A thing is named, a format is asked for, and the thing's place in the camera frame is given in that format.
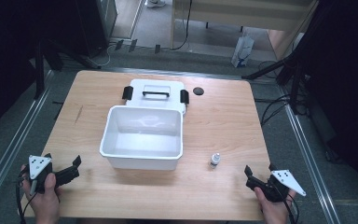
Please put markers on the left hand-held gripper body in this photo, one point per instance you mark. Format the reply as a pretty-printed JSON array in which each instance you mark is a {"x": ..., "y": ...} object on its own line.
[{"x": 38, "y": 165}]

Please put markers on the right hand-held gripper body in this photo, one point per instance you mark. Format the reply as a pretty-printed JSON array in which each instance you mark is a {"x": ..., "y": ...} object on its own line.
[{"x": 284, "y": 180}]

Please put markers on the person's right hand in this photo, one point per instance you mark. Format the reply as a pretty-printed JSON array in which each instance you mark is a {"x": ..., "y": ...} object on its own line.
[{"x": 275, "y": 213}]

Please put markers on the person's left hand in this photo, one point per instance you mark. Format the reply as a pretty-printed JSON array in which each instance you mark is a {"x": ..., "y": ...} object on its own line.
[{"x": 45, "y": 205}]

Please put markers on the small clear bottle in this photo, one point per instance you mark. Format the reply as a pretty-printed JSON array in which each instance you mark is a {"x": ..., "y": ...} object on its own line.
[{"x": 214, "y": 160}]

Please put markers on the white plastic storage box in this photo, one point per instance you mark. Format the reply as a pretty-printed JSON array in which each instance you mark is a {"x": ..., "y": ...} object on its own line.
[{"x": 143, "y": 146}]

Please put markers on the black metal stand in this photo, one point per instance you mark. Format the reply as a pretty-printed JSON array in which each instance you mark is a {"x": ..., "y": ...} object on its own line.
[
  {"x": 39, "y": 77},
  {"x": 295, "y": 88}
]

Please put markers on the black round table grommet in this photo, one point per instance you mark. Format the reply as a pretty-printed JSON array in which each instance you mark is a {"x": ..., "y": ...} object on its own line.
[{"x": 198, "y": 91}]

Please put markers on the black curtain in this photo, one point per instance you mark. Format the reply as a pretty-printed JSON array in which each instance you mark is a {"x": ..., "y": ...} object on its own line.
[
  {"x": 9, "y": 46},
  {"x": 345, "y": 77}
]

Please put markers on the white paper bag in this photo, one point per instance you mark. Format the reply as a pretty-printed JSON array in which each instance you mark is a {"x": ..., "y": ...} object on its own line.
[{"x": 242, "y": 51}]

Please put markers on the black tape strip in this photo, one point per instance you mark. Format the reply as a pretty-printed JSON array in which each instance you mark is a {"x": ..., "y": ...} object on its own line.
[
  {"x": 157, "y": 48},
  {"x": 119, "y": 44},
  {"x": 132, "y": 45}
]

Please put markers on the black cabinet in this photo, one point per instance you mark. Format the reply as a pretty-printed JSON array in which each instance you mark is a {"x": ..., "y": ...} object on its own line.
[{"x": 96, "y": 25}]

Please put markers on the light wooden bench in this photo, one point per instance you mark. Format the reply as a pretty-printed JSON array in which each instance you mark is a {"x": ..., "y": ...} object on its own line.
[{"x": 245, "y": 17}]

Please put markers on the white shoe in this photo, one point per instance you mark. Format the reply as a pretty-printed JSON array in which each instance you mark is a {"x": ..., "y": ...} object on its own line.
[{"x": 155, "y": 3}]

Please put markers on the metal floor rail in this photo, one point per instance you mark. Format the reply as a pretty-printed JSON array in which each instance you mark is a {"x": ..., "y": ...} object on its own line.
[
  {"x": 307, "y": 155},
  {"x": 15, "y": 146}
]

